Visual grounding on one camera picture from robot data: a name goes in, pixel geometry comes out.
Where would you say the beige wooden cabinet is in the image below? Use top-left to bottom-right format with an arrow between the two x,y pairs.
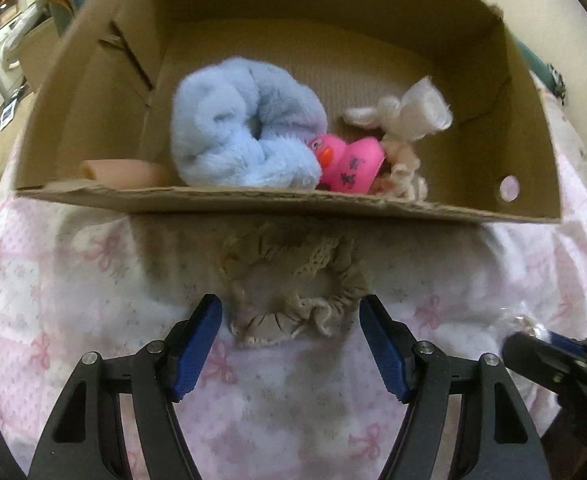
18,15 -> 74,91

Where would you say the white item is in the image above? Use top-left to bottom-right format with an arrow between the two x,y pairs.
343,75 -> 454,143

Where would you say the peach makeup sponge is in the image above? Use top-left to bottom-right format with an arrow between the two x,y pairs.
82,159 -> 174,188

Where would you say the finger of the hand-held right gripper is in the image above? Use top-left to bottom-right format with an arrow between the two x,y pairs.
502,332 -> 587,396
543,329 -> 587,361

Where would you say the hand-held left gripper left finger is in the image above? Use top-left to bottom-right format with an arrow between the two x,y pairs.
26,294 -> 224,480

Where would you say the teal bed cushion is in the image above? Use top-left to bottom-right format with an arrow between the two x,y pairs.
516,40 -> 569,106

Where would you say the beige lace scrunchie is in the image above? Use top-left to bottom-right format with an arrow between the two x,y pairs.
220,222 -> 369,348

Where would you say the blue fluffy scrunchie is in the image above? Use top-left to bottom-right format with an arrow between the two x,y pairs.
170,57 -> 328,191

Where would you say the brown cardboard box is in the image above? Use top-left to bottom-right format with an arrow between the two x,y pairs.
10,0 -> 567,226

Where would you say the clear plastic packet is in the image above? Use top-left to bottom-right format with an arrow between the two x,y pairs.
493,305 -> 557,343

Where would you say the pink rubber duck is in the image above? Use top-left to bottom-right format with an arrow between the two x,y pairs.
307,134 -> 387,195

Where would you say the pink bow print blanket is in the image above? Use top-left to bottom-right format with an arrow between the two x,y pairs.
0,150 -> 587,480

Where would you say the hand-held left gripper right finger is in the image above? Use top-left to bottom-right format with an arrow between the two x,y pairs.
358,294 -> 547,480

